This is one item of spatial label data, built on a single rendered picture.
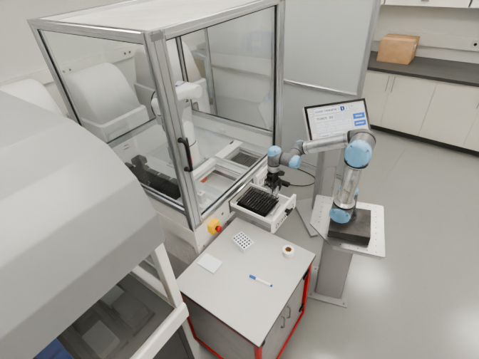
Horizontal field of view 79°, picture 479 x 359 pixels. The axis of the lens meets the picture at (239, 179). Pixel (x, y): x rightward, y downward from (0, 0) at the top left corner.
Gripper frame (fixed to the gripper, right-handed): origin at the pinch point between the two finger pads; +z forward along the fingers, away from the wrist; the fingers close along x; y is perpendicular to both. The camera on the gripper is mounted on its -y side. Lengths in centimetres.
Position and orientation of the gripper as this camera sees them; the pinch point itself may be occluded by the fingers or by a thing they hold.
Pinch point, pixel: (274, 192)
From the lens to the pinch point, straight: 192.8
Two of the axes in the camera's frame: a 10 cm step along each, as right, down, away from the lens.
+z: 0.5, 7.8, 6.2
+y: -5.8, 5.3, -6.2
